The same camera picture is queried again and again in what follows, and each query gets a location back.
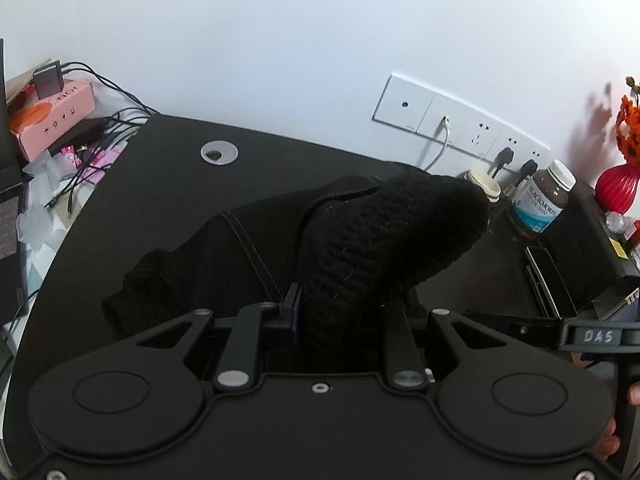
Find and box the person right hand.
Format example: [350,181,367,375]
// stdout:
[570,352,639,474]

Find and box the dark phone on desk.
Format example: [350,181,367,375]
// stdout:
[524,246,578,318]

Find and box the black box on desk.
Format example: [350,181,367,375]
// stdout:
[544,180,639,299]

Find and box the red ribbed vase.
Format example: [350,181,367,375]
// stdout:
[594,162,639,214]

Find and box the brown fish oil bottle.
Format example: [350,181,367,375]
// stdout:
[506,159,576,240]

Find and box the black power plug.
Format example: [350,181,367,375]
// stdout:
[489,146,514,179]
[515,159,538,186]

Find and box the silver desk grommet left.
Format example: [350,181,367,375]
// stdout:
[200,140,240,166]

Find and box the laptop computer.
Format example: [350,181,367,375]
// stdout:
[0,42,26,325]

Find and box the pink power strip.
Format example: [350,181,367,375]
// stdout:
[9,80,96,162]

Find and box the black charger adapter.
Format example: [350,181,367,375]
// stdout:
[32,61,65,100]

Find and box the white charging cable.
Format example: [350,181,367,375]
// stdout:
[422,115,452,174]

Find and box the white wall socket panel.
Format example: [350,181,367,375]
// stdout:
[372,74,551,171]

